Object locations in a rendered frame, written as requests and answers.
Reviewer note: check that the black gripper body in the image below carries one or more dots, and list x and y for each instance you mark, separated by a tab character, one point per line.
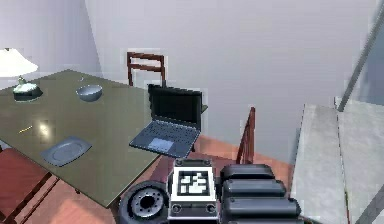
144	203

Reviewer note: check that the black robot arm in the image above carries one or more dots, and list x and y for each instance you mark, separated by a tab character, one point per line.
246	196

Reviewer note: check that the dark red wooden chair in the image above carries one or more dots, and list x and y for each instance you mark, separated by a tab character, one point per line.
20	180
247	140
146	66

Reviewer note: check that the black open laptop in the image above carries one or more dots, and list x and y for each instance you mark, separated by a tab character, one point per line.
173	126

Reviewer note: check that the olive green dining table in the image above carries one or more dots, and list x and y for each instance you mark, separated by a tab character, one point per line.
100	126

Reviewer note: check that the grey blue square plate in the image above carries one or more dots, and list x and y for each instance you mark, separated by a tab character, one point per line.
66	150

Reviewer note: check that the grey blue bowl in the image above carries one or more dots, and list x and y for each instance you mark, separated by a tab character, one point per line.
89	92

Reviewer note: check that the white shade table lamp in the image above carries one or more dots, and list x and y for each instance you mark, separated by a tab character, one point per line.
16	66

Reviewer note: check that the pale grey marbled counter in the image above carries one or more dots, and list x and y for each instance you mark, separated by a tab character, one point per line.
336	160

